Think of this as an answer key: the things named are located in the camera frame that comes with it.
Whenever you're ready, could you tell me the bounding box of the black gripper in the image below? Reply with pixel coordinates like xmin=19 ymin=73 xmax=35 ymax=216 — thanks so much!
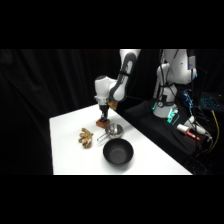
xmin=98 ymin=102 xmax=110 ymax=123

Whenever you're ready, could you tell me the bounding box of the wooden block with blue circle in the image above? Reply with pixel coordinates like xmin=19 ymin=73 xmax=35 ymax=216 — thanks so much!
xmin=95 ymin=117 xmax=111 ymax=130

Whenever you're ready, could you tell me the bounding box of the tiger striped plush toy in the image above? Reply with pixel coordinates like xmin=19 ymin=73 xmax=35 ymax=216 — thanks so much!
xmin=78 ymin=127 xmax=95 ymax=150

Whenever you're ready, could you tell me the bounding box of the black bowl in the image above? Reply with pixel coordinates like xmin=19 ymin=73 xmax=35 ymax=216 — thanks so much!
xmin=102 ymin=138 xmax=135 ymax=167

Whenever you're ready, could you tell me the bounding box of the black robot stand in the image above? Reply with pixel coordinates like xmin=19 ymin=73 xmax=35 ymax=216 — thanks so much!
xmin=123 ymin=99 xmax=202 ymax=165

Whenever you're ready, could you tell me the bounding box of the black curtain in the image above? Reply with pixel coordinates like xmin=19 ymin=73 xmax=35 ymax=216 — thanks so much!
xmin=0 ymin=49 xmax=224 ymax=176

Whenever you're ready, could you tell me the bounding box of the small green light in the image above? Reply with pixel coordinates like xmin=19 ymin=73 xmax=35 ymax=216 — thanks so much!
xmin=167 ymin=107 xmax=180 ymax=125

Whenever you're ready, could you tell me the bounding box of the white cylinder with red tip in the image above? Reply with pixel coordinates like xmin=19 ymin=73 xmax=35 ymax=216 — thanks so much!
xmin=176 ymin=123 xmax=202 ymax=142

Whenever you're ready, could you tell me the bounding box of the blue lit keyboard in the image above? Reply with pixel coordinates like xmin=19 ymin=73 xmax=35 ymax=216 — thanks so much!
xmin=199 ymin=92 xmax=223 ymax=111

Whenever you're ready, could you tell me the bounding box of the small steel pan with handle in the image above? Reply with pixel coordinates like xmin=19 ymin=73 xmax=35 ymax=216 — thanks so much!
xmin=96 ymin=122 xmax=124 ymax=143

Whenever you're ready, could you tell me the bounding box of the blue cable bundle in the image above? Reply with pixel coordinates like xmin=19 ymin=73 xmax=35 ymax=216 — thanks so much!
xmin=182 ymin=89 xmax=197 ymax=108

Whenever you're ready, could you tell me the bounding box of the yellow cable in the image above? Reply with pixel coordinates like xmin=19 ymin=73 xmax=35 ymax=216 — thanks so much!
xmin=207 ymin=109 xmax=221 ymax=154

